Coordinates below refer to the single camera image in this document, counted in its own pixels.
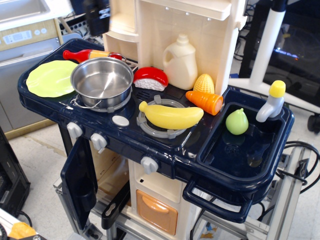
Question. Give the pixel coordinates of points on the yellow toy banana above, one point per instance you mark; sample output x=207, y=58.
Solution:
x=171, y=118

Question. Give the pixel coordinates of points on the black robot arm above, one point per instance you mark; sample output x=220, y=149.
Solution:
x=97, y=14

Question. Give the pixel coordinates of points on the stainless steel pot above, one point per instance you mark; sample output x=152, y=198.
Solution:
x=102, y=84

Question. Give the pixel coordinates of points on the grey right stove burner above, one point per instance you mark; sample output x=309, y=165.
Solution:
x=156, y=131

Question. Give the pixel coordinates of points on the grey oval button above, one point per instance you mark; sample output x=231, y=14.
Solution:
x=120, y=121

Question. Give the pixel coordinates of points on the red white toy sushi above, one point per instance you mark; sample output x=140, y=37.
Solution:
x=151, y=78

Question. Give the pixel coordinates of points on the grey right stove knob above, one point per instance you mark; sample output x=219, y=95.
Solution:
x=149, y=165

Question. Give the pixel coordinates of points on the grey stove knob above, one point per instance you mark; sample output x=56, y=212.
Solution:
x=99, y=142
x=74, y=130
x=149, y=165

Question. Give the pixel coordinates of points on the orange toy carrot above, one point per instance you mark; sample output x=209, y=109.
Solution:
x=211, y=103

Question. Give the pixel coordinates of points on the yellow toy corn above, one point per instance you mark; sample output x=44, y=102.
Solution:
x=205, y=84

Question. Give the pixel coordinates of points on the grey middle stove knob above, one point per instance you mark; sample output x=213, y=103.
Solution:
x=99, y=142

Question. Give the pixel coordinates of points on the cream toy detergent jug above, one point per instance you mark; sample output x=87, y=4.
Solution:
x=179, y=63

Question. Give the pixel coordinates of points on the navy toy kitchen counter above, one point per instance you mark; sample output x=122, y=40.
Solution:
x=233, y=168

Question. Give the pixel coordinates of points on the green toy pear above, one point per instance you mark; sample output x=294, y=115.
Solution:
x=237, y=122

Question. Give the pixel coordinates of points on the grey left stove knob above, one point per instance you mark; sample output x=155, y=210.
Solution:
x=74, y=130

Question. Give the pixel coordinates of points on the orange toy drawer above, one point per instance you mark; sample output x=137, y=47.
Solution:
x=157, y=213

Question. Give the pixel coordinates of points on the navy open oven door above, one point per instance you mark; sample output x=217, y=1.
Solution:
x=79, y=182

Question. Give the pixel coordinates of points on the red toy ketchup bottle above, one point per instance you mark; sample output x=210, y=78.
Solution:
x=87, y=54

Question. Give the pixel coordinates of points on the light green toy plate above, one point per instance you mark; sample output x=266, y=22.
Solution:
x=51, y=79

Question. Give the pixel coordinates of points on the grey yellow toy faucet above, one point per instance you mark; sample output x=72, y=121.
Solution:
x=274, y=102

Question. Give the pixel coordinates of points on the black caster wheel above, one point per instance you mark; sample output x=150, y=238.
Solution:
x=313, y=123

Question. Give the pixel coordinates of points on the grey appliance with display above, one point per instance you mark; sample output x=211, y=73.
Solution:
x=28, y=33

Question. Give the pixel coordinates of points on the black computer case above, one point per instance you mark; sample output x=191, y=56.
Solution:
x=14, y=185

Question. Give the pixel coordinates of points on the yellow object bottom left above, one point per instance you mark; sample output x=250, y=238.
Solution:
x=21, y=230

